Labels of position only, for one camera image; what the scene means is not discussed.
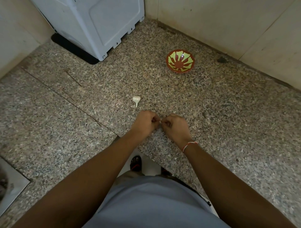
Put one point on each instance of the person's right hand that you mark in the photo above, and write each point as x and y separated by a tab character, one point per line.
176	128

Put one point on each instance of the person's left hand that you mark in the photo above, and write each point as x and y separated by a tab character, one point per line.
143	125

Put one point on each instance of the person's left fingers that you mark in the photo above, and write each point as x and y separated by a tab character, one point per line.
155	119

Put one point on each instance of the person's right forearm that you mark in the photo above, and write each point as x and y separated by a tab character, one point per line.
232	188

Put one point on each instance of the person's left forearm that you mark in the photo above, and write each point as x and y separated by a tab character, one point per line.
77	183

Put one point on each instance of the small dark stone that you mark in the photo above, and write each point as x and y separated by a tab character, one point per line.
222	60

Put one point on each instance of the red and green patterned bowl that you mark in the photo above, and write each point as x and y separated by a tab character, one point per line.
180	61

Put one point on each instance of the black appliance base mat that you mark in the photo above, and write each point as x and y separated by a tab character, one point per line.
75	50

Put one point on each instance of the person's grey shirt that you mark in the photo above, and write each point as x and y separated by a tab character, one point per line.
152	202

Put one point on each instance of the person's right fingers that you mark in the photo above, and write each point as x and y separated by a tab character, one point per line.
165	123

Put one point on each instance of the white appliance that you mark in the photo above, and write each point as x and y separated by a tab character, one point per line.
94	23

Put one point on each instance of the white garlic bulb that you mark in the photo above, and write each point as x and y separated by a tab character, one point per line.
136	99

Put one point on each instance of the steel sink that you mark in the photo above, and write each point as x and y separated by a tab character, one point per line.
9	183

